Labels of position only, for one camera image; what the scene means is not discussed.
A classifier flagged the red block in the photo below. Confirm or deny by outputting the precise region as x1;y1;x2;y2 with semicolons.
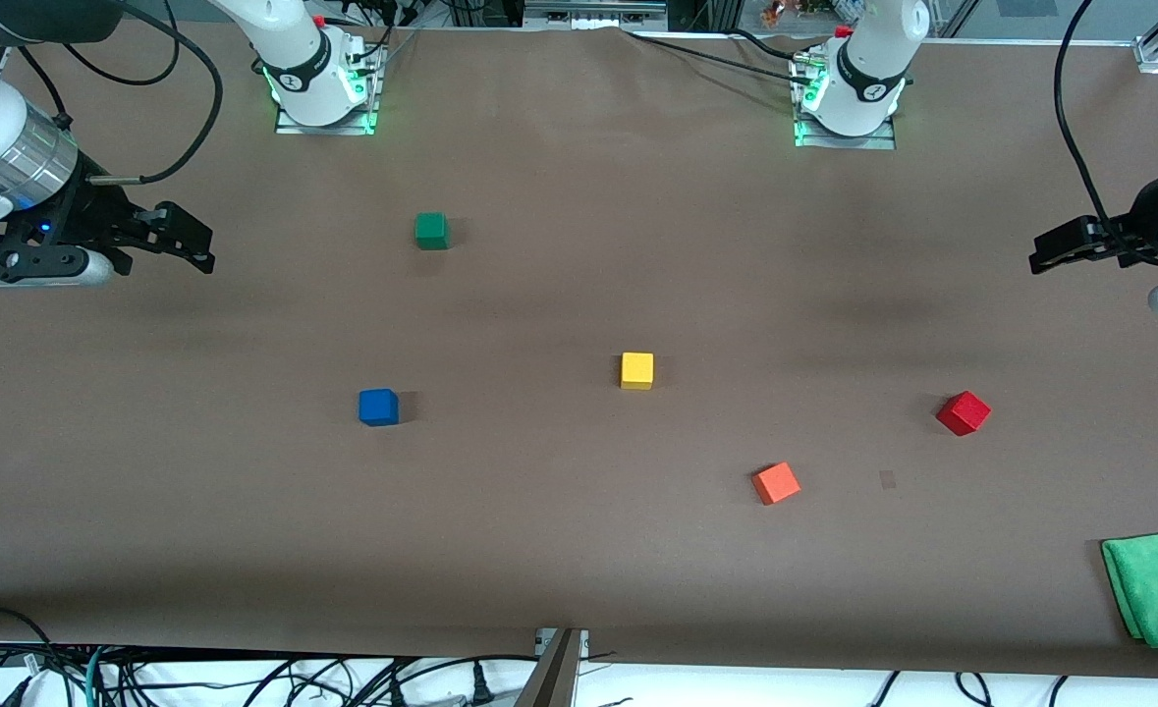
936;391;992;437

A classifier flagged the orange block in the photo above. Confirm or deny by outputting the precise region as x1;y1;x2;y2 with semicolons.
751;462;802;506

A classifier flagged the brown table cover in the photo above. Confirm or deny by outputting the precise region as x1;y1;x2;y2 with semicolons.
0;20;1158;679

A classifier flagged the dark metal bar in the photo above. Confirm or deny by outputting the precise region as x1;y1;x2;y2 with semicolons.
515;630;584;707

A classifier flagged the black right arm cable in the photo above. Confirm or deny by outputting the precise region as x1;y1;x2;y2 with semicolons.
9;0;224;188

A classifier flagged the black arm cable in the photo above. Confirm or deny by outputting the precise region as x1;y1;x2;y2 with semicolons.
9;0;224;188
1054;0;1144;258

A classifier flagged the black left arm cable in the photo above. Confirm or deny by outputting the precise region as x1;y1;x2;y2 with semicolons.
1054;0;1144;258

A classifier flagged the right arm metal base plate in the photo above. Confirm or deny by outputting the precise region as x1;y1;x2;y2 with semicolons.
274;39;383;136

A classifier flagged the black looped cable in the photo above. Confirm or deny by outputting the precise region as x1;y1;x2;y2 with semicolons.
0;606;54;688

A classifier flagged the black base cable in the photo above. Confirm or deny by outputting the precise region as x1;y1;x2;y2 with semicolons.
623;29;815;84

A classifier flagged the aluminium frame rail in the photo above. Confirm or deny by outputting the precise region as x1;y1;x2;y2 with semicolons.
524;0;668;19

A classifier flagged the long black cable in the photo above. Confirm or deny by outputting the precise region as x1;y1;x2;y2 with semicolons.
97;652;540;707

